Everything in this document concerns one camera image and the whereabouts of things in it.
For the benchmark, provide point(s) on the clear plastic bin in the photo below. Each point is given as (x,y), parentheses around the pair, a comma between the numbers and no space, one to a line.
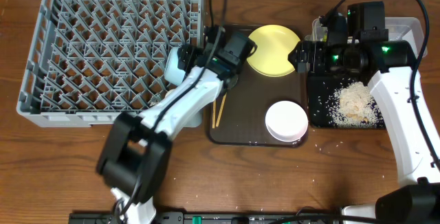
(399,28)

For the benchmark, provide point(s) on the white bowl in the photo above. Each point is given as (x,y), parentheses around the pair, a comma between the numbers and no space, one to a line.
(286,121)

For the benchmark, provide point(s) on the wooden chopstick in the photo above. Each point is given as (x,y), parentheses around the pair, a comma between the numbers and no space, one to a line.
(214,108)
(219,106)

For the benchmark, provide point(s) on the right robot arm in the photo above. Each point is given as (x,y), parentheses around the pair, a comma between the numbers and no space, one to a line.
(357,44)

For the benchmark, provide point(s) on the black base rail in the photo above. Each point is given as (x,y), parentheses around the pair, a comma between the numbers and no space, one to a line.
(180,218)

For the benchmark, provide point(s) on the yellow plate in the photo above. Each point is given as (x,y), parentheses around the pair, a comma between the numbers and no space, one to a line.
(274,44)

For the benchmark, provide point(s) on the dark brown serving tray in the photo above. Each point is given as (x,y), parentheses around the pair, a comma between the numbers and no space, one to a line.
(243,118)

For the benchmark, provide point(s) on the black waste tray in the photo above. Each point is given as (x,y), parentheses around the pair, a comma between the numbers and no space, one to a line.
(319,88)

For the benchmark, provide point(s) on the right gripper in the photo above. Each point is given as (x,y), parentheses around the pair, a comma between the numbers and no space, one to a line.
(316,48)

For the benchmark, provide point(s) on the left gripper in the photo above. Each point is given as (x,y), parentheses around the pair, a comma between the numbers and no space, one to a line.
(188,58)

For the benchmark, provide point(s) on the light blue bowl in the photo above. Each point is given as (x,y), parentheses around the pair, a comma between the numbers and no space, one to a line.
(174,70)

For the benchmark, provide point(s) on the left wooden chopstick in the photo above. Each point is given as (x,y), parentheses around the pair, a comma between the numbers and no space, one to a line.
(214,108)

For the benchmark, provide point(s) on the rice pile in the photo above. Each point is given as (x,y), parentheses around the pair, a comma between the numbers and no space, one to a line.
(349,107)

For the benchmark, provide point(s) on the grey dishwasher rack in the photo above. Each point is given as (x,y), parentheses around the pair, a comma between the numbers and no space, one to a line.
(90,60)

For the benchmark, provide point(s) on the right wooden chopstick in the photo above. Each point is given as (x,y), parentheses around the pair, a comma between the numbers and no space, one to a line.
(219,106)

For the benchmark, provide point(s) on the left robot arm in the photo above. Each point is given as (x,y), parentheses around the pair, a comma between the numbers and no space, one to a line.
(135,156)

